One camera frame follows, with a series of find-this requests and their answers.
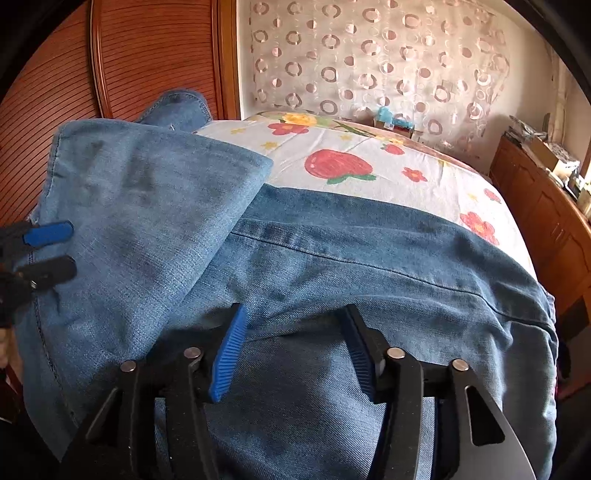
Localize circle patterned curtain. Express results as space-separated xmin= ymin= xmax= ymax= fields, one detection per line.
xmin=238 ymin=1 xmax=510 ymax=155

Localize blue item on headboard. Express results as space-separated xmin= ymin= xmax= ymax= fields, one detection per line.
xmin=374 ymin=106 xmax=415 ymax=136

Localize wooden slatted wardrobe door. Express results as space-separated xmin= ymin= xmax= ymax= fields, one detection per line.
xmin=1 ymin=1 xmax=239 ymax=225

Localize floral bed sheet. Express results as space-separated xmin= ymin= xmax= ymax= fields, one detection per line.
xmin=197 ymin=112 xmax=535 ymax=273

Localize wooden side cabinet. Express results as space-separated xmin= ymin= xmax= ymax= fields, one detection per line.
xmin=489 ymin=135 xmax=591 ymax=315

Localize cardboard box on cabinet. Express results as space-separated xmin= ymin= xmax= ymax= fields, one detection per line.
xmin=524 ymin=137 xmax=580 ymax=179

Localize light blue denim jeans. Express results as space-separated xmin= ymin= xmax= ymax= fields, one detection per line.
xmin=17 ymin=120 xmax=558 ymax=479

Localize folded dark denim jeans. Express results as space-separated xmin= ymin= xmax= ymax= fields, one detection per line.
xmin=136 ymin=89 xmax=213 ymax=133

